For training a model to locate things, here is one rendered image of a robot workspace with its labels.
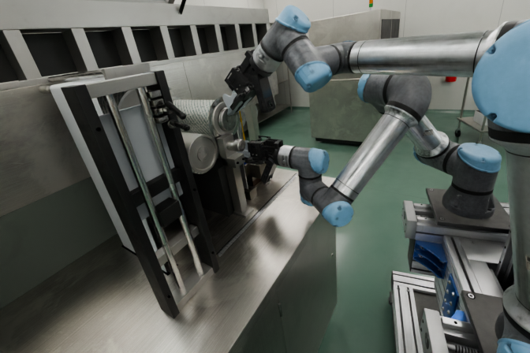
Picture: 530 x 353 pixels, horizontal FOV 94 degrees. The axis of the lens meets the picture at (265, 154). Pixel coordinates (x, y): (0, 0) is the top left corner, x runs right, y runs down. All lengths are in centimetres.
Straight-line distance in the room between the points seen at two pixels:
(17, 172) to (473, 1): 513
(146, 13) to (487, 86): 102
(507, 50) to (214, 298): 71
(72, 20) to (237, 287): 89
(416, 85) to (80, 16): 97
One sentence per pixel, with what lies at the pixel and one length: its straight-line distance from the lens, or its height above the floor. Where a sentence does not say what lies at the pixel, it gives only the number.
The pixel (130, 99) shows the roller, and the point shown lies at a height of 138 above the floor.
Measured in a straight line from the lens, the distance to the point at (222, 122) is 81.
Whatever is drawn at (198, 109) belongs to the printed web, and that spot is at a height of 130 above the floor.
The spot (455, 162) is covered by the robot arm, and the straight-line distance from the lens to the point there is 109.
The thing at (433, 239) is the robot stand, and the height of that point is 70.
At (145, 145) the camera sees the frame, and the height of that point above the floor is 130.
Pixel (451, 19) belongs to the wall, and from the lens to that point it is 509.
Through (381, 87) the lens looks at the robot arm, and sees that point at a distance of 81.
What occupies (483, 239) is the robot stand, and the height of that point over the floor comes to 73.
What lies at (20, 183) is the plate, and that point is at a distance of 95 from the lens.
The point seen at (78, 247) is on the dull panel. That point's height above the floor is 94.
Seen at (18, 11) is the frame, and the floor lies 162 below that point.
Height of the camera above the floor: 146
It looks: 24 degrees down
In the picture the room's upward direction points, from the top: 8 degrees counter-clockwise
